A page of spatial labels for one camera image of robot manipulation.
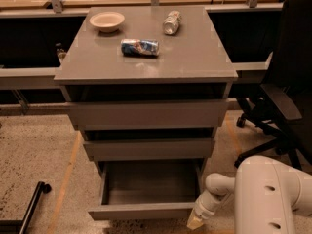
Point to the grey middle drawer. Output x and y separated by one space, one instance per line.
149 149

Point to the clear plastic bottle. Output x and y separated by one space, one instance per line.
172 22

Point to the white paper bowl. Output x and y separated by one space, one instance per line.
107 22

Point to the black wheeled leg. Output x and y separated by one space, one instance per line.
20 226

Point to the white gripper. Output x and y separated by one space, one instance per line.
204 210

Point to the grey desk frame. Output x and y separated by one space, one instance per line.
29 75

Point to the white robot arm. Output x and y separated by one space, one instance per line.
267 194

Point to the grey drawer cabinet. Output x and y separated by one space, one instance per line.
138 95

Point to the grey drawer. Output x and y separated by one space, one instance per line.
149 149
148 189
124 115

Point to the black office chair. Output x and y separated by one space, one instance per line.
282 104

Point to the grey top drawer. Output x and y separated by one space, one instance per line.
124 115

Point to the grey bottom drawer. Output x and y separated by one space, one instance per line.
148 189

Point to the blue crushed soda can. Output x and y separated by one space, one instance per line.
140 47

